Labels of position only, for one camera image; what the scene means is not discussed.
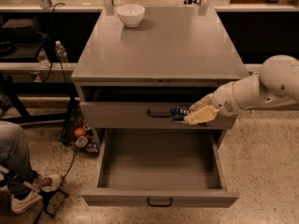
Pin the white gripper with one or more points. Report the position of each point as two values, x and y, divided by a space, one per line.
223 101

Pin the blue rxbar blueberry bar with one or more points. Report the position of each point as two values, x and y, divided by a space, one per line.
178 114

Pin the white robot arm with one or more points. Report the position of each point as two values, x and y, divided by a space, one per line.
276 84

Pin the grey drawer cabinet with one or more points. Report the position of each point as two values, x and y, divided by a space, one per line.
175 55

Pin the open grey lower drawer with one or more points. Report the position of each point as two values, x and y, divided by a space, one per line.
159 168

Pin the closed grey upper drawer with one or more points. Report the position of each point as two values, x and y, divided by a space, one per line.
143 116

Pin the white ceramic bowl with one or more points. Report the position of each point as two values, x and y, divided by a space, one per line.
131 15

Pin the pile of toy objects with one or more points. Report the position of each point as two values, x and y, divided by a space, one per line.
84 138

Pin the clear plastic water bottle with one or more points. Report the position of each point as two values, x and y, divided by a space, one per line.
61 52

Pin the black side table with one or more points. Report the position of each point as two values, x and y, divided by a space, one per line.
30 67

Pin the white sneaker front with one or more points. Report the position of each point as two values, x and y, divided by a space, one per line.
49 183

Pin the white sneaker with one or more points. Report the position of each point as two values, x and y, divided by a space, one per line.
23 203
49 183

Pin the person leg in jeans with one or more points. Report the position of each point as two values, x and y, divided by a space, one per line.
15 156

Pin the white sneaker rear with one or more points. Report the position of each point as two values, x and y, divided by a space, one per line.
23 203

